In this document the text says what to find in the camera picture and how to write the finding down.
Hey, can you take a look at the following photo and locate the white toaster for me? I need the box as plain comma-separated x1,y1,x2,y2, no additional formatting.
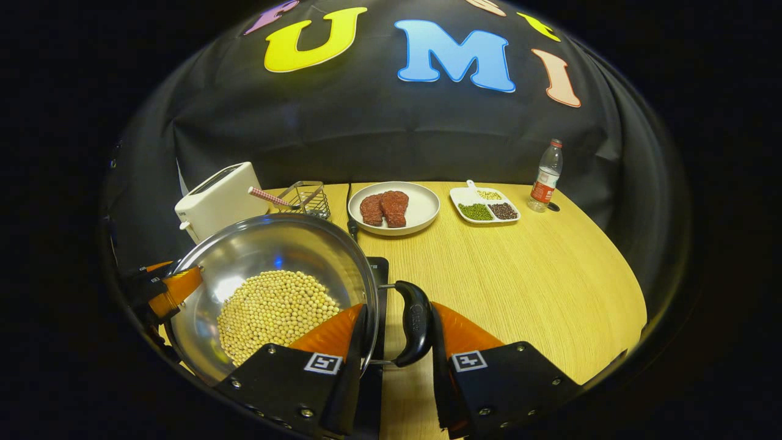
175,161,269,244

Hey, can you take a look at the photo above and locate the clear plastic water bottle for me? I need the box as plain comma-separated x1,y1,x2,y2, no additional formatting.
528,139,564,213

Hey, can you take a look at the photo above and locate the white divided dish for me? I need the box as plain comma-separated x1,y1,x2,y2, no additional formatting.
450,180,522,224

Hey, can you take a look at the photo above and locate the stainless steel pot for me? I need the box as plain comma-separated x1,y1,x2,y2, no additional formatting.
164,213,434,387

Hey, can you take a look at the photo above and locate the black power cable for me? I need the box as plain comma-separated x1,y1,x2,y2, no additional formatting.
346,182,359,240

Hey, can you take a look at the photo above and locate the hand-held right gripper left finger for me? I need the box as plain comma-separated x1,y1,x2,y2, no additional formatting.
214,304,370,438

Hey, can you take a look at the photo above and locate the red meat piece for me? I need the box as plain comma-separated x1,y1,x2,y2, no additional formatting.
380,191,410,228
360,194,384,227

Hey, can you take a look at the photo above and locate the black backdrop cloth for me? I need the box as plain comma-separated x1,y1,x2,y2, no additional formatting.
101,0,691,318

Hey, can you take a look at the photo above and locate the pink striped straw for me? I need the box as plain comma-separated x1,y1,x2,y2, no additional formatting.
248,186,294,208

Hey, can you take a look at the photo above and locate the round white plate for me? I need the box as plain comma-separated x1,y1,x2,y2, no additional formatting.
348,181,440,237

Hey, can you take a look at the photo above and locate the black induction cooktop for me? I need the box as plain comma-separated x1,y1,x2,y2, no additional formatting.
354,257,390,440

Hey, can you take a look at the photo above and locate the pile of soybeans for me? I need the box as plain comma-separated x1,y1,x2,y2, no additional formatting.
217,270,341,366

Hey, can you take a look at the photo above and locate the wire mesh basket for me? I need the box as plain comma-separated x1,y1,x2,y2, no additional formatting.
275,181,331,219

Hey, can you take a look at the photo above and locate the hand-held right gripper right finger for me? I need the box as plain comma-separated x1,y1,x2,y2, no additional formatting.
431,301,581,439

